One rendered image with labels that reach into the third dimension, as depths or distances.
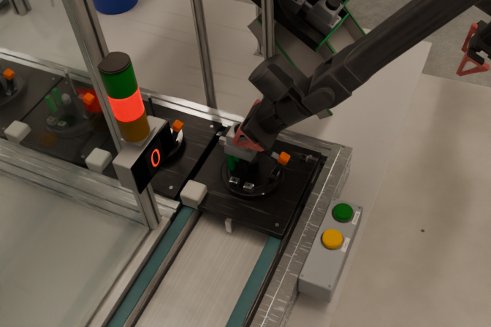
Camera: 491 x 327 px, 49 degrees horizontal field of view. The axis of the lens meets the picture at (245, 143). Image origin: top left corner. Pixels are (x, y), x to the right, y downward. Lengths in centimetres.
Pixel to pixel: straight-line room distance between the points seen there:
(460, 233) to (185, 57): 94
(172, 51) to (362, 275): 92
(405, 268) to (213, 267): 41
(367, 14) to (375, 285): 235
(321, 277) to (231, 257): 20
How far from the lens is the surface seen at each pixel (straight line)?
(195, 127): 132
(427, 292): 122
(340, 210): 116
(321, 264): 110
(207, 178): 122
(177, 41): 177
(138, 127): 90
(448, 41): 322
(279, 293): 108
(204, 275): 115
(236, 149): 112
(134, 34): 183
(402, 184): 136
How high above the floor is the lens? 192
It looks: 49 degrees down
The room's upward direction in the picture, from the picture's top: 5 degrees counter-clockwise
